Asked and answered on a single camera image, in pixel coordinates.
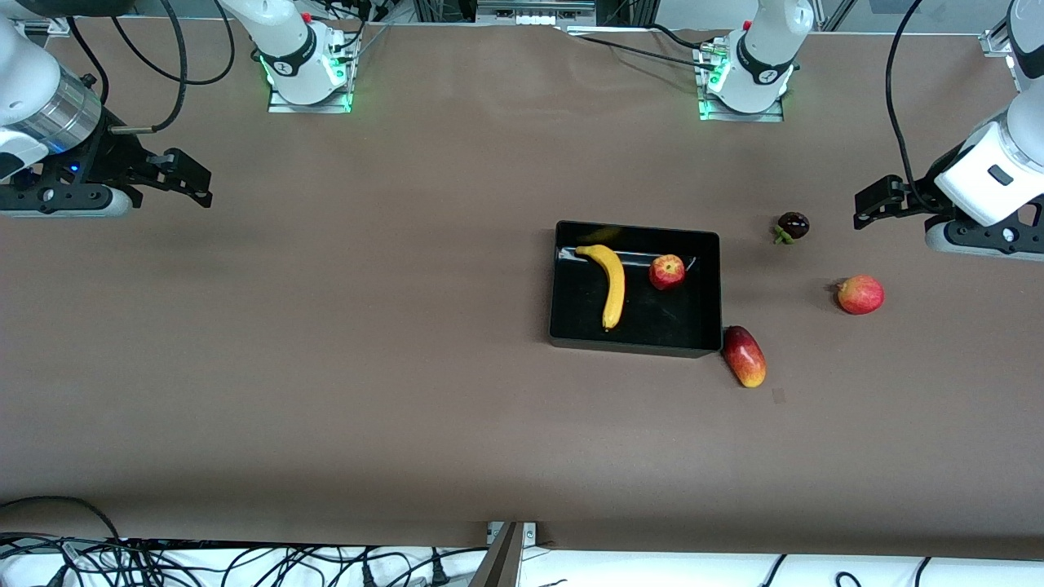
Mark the silver table corner bracket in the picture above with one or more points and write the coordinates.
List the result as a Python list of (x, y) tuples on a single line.
[(45, 26), (993, 45)]

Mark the red yellow apple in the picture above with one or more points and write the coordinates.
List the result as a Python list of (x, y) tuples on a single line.
[(667, 273)]

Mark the yellow banana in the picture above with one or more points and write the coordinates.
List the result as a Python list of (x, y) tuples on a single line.
[(613, 285)]

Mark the white terminal block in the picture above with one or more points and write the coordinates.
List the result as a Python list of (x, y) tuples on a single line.
[(536, 19)]

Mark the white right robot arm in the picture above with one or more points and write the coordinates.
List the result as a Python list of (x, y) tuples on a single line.
[(24, 81)]

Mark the dark metal beam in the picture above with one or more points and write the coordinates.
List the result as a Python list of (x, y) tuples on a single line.
[(499, 562)]

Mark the dark purple mangosteen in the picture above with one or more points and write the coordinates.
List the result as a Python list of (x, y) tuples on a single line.
[(794, 224)]

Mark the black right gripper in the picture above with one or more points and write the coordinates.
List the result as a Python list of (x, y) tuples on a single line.
[(118, 161)]

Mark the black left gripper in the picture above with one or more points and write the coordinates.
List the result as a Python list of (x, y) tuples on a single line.
[(916, 195)]

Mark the black rectangular plastic box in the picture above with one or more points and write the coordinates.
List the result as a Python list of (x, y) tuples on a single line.
[(652, 326)]

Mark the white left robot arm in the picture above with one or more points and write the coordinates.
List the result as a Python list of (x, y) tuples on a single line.
[(971, 183)]

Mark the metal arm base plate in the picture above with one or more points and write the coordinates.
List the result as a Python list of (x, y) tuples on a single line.
[(281, 104), (767, 116)]

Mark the silver table edge bracket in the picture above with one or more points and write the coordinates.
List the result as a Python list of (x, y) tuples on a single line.
[(530, 534)]

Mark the red yellow mango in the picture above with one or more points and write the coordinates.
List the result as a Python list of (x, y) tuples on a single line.
[(745, 357)]

